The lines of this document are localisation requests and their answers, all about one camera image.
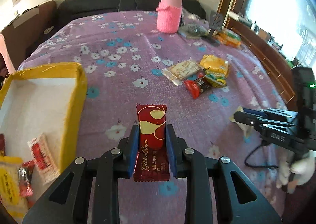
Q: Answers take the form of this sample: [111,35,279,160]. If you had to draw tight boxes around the small white snack packet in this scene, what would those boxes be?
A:
[229,106,254,139]

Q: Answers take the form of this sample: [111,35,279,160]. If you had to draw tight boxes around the green pea snack packet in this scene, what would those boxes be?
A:
[204,74,227,88]

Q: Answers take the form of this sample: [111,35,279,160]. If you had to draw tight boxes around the white red snack packet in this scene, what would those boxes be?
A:
[27,134,60,184]

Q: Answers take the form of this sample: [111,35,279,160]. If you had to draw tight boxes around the red black candy packet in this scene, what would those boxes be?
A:
[18,160,34,197]

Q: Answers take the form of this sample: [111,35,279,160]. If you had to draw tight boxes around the dark red gold snack packet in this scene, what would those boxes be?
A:
[133,105,170,182]

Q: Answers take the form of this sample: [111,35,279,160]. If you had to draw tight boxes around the large yellow cracker pack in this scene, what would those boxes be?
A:
[0,156,28,219]

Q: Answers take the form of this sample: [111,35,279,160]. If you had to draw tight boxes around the maroon snack packet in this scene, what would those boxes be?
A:
[0,134,5,156]

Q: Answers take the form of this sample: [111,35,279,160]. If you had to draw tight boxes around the white gloved right hand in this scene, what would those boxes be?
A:
[276,148,315,194]

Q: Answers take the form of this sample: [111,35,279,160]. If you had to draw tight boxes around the wooden window sill cabinet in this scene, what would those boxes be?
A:
[217,0,316,111]

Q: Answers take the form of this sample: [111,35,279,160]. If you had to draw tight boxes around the red black candy on table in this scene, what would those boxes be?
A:
[184,77,211,99]

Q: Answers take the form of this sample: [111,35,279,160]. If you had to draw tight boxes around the yellow snack bag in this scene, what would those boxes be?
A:
[199,55,229,76]

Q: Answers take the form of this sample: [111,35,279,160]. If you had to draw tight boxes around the clear cracker pack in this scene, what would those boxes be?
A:
[161,58,203,86]

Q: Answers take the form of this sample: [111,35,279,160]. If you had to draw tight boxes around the yellow white foam box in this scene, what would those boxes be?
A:
[0,62,88,223]

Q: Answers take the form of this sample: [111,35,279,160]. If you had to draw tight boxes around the black phone stand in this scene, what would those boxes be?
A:
[203,10,224,47]

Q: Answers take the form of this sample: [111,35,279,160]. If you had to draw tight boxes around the grey bag of seeds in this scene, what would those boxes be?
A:
[178,24,209,39]

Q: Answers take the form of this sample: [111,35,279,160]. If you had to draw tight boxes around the pink sleeved water bottle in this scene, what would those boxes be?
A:
[156,0,183,34]

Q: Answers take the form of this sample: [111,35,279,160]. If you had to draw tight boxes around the purple floral tablecloth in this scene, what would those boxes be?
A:
[20,11,285,214]

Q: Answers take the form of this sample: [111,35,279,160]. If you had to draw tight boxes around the brown sofa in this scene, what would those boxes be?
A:
[1,1,57,68]

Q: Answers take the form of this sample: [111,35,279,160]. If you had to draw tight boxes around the black sofa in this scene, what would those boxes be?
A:
[57,0,207,28]

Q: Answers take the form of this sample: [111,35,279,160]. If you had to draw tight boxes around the black cable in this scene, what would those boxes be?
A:
[244,139,281,169]

